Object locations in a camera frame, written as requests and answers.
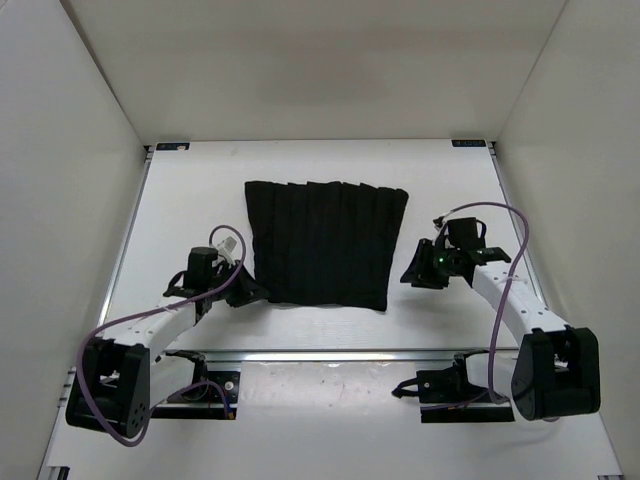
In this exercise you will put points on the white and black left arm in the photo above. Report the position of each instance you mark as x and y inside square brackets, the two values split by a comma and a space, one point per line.
[121, 377]

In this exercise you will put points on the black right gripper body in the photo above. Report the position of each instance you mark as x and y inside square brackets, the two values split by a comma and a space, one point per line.
[447, 262]

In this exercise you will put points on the black pleated skirt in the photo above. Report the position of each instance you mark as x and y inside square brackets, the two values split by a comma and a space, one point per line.
[321, 244]

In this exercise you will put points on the aluminium table edge rail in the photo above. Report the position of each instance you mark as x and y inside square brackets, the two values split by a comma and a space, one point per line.
[329, 356]

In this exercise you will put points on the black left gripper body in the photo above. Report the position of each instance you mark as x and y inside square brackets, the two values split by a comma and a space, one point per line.
[216, 279]

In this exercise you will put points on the blue left corner label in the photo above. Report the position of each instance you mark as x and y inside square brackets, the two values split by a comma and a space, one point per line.
[172, 146]

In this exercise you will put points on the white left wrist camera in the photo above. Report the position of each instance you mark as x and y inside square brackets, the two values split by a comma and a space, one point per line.
[227, 246]

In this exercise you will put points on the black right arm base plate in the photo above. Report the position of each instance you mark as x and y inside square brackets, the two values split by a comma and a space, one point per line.
[446, 398]

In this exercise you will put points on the blue corner label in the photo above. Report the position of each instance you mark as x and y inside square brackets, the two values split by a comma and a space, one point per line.
[468, 143]
[172, 146]

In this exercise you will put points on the blue right corner label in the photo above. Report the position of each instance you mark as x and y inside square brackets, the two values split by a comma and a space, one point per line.
[468, 143]

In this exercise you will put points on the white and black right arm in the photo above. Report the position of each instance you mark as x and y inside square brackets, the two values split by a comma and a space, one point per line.
[555, 372]

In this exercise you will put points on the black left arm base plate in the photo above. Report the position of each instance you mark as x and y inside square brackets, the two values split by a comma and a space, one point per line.
[207, 402]

